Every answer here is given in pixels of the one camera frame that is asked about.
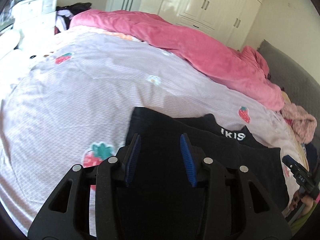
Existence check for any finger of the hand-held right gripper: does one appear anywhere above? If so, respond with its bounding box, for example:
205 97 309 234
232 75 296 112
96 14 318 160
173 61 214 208
282 155 304 175

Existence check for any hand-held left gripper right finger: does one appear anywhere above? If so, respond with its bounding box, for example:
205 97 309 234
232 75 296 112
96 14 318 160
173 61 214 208
180 134 293 240

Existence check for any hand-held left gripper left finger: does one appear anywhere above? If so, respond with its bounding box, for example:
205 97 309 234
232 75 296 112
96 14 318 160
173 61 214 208
27 133 142 240

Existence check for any black sweater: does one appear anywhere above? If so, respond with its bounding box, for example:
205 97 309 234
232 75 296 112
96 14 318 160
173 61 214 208
124 107 290 240

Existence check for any pile of dark clothes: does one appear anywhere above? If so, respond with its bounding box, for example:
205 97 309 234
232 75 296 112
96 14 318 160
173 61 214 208
54 2 92 35

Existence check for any person's right hand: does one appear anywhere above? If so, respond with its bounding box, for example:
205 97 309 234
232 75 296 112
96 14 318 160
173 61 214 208
291 191 314 212

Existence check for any beige blanket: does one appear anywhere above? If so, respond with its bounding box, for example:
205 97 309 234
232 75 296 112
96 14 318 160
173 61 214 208
280 90 310 170

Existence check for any dark patterned cloth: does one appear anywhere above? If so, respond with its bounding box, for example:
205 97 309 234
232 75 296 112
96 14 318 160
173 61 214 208
304 142 320 173

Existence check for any person's green clothing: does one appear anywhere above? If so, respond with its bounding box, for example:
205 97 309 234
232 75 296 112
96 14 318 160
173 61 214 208
290 211 317 234

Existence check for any pink fluffy garment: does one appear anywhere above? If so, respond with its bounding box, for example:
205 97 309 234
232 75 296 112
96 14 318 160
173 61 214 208
282 104 318 144

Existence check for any lilac printed bed sheet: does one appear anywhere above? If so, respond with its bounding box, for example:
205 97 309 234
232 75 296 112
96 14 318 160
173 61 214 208
0 26 308 240

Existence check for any grey quilted headboard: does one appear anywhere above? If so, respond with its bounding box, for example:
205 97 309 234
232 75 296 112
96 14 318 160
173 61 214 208
257 39 320 135

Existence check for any pink duvet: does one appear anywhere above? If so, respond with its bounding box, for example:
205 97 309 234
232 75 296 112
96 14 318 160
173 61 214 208
69 9 285 112

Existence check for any cream wardrobe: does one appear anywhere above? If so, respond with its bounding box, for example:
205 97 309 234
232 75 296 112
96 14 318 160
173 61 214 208
139 0 265 52

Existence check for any white long cushion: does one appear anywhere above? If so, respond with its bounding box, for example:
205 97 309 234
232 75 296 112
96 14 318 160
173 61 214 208
0 30 21 55

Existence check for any white dresser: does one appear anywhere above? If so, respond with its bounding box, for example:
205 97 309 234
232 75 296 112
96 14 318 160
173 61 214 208
11 0 60 34

